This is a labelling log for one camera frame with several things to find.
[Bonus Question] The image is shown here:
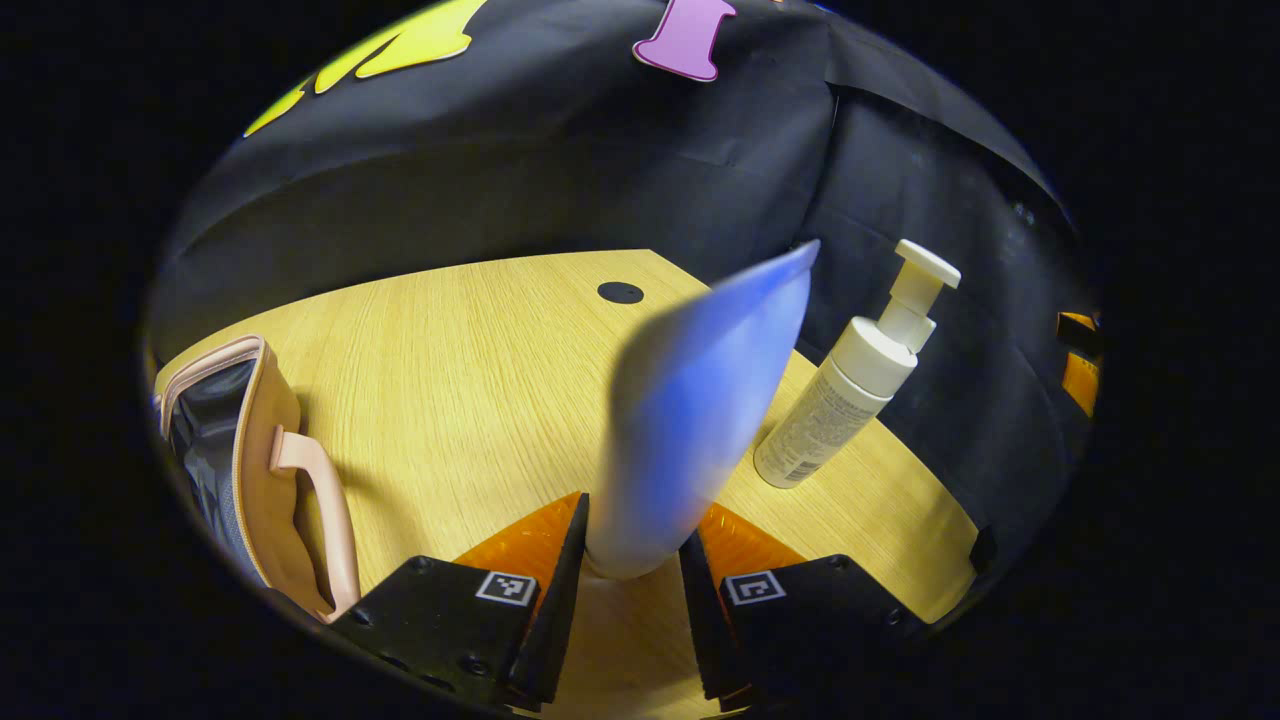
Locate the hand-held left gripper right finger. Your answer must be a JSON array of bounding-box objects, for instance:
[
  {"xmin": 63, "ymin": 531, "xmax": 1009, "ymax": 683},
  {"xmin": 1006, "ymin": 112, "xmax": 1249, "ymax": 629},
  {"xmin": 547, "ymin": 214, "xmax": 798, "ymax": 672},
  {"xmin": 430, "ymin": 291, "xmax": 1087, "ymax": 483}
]
[{"xmin": 678, "ymin": 500, "xmax": 936, "ymax": 713}]

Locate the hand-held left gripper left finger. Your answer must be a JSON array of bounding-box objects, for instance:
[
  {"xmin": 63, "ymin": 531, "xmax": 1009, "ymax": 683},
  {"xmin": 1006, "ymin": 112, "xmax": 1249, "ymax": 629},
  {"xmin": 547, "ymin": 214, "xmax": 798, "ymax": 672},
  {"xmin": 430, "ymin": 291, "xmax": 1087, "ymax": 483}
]
[{"xmin": 330, "ymin": 490, "xmax": 591, "ymax": 713}]

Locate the white squeeze tube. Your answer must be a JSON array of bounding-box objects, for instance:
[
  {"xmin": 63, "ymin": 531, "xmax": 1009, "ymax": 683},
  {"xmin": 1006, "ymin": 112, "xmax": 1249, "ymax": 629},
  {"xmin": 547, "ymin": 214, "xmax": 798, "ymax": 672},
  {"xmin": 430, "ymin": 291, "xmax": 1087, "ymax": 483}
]
[{"xmin": 585, "ymin": 240, "xmax": 821, "ymax": 581}]

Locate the white pump bottle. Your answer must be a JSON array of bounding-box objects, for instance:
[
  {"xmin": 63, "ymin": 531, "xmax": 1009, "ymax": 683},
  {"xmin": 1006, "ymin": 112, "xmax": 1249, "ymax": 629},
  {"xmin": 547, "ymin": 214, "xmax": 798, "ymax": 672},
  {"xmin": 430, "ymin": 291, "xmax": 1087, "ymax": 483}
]
[{"xmin": 753, "ymin": 238, "xmax": 963, "ymax": 491}]

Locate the pink suitcase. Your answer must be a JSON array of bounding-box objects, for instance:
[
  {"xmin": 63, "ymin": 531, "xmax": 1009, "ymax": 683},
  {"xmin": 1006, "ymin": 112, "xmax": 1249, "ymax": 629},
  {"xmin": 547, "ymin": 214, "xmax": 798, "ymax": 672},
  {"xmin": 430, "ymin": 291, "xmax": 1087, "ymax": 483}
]
[{"xmin": 152, "ymin": 334, "xmax": 363, "ymax": 626}]

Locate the black backdrop cloth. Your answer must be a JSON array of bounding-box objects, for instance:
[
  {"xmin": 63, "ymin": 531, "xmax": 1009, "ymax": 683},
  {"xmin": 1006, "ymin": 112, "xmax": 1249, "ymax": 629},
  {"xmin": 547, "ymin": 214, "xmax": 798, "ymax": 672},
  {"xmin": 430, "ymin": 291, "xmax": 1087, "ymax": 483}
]
[{"xmin": 150, "ymin": 0, "xmax": 1096, "ymax": 601}]

